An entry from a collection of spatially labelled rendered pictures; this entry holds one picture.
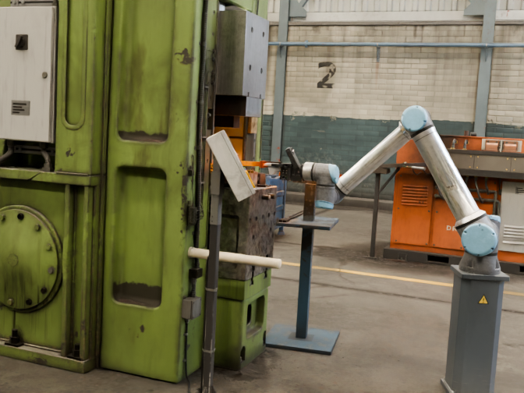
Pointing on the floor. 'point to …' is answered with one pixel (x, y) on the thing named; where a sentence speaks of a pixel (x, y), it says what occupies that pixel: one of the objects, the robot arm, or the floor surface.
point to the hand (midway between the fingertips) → (267, 163)
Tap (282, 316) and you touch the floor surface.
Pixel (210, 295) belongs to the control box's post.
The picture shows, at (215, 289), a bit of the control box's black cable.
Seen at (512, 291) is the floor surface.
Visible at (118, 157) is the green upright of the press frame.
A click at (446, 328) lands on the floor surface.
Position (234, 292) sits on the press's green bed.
